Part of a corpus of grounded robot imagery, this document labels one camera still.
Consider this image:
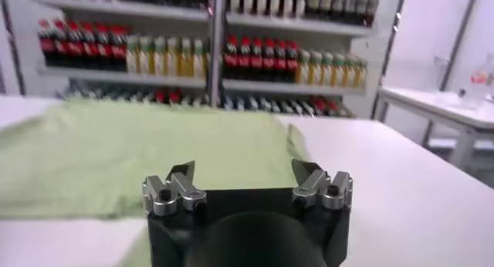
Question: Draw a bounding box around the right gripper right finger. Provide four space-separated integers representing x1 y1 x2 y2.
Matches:
291 158 354 211

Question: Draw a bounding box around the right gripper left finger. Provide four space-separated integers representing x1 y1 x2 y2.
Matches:
141 160 208 218

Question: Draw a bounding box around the green polo shirt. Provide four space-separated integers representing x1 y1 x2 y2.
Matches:
0 98 312 220

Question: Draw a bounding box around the yellow tea bottle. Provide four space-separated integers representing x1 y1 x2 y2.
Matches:
178 37 193 77
354 58 368 89
309 50 323 86
165 36 180 76
333 52 345 87
125 35 140 75
138 35 154 76
191 39 206 78
343 55 356 88
321 51 334 86
296 49 310 84
152 36 167 76

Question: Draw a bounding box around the red cap cola bottle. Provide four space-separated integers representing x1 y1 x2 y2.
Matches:
262 39 276 81
81 22 96 69
110 24 127 72
274 39 287 82
250 37 264 80
52 19 68 68
66 20 83 69
38 19 55 67
237 35 252 79
286 40 299 83
224 35 239 79
95 23 111 71

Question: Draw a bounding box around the white side table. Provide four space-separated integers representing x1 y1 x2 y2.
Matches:
376 85 494 173

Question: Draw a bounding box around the white beverage shelf unit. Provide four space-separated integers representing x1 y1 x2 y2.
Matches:
26 0 218 104
210 0 408 119

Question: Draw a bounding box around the dark bottle beige label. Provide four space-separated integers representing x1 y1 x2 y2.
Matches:
355 0 368 25
306 0 321 21
320 0 333 22
332 0 345 22
343 0 357 24
366 0 380 27

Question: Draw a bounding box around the clear bottle red label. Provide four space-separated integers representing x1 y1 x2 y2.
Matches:
469 54 494 98

